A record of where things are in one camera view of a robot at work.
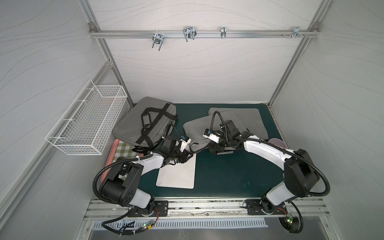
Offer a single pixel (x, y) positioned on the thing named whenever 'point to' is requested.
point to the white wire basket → (86, 126)
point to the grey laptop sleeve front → (194, 127)
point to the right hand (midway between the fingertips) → (212, 139)
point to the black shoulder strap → (150, 117)
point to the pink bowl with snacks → (277, 141)
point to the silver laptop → (181, 175)
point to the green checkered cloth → (125, 149)
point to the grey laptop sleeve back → (249, 117)
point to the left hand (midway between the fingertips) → (190, 154)
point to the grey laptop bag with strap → (129, 128)
